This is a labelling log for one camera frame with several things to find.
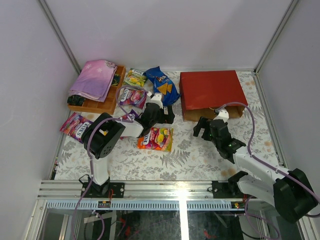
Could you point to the dark patterned cloth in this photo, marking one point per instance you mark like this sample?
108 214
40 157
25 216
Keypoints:
76 100

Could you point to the purple Fox's candy bag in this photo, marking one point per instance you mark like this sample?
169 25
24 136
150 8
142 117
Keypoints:
75 126

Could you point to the orange Fox's candy bag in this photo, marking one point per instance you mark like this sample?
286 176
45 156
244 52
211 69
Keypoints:
158 138

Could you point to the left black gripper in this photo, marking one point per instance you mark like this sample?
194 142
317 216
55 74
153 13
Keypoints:
163 115

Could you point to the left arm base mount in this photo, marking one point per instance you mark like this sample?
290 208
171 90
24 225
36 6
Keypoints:
110 190

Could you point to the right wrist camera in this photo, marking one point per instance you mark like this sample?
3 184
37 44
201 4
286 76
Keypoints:
221 114

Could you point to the wooden organizer tray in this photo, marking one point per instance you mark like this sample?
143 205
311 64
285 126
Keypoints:
109 105

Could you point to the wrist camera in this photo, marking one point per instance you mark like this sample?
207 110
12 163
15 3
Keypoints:
221 114
156 98

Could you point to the red paper bag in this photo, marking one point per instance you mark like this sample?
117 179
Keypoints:
204 91

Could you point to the aluminium frame rail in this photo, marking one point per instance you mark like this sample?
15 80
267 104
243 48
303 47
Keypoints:
138 195

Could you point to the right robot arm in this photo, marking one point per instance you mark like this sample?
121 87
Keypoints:
288 191

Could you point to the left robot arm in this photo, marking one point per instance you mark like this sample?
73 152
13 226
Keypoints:
101 136

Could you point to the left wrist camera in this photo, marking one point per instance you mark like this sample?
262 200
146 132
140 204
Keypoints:
156 98

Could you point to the blue tortilla chips bag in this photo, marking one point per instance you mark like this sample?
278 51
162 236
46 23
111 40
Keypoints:
162 84

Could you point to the green Fox's candy bag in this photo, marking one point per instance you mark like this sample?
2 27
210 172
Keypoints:
135 78

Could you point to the folded purple cloth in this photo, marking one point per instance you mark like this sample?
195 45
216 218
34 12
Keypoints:
94 80

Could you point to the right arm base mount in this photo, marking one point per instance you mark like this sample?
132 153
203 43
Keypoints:
225 190

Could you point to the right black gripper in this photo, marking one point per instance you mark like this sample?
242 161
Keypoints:
203 123

